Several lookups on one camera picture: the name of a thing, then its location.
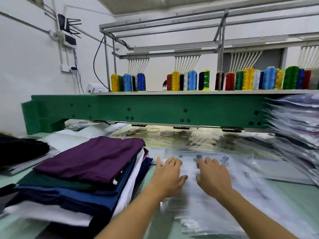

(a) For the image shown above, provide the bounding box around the person's left forearm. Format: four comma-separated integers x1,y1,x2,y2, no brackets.
95,189,172,239

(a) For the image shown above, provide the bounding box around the black hanging cable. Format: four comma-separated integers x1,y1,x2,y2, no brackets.
93,36,113,91

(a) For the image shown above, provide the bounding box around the black cloth bundle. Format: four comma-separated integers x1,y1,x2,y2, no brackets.
0,133,51,169

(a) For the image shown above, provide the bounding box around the row of coloured thread spools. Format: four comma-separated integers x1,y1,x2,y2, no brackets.
110,65,319,93

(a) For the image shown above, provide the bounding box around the person's right hand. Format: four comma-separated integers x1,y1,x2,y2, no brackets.
195,157,234,201

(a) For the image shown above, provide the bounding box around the green machine beam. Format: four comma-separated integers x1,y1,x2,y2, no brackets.
21,92,290,135

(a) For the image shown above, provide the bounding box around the grey metal thread rack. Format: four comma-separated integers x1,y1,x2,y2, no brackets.
99,0,319,91

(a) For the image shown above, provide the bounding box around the wall router with antennas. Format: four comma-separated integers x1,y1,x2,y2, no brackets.
54,14,82,49

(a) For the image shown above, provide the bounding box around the stack of bagged garments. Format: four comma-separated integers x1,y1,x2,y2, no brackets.
264,93,319,186

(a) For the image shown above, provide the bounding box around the stack of plastic bags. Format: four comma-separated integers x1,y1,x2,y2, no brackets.
159,149,319,239

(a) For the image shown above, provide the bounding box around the white box device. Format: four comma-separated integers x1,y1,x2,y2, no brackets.
86,82,109,94

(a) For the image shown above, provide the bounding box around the person's left hand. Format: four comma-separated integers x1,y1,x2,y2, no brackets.
149,156,188,201

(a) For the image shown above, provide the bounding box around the grey flat tablet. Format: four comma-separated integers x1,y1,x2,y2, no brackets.
0,149,58,176

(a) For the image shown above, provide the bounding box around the person's right forearm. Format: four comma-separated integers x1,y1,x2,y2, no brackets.
217,189,298,239

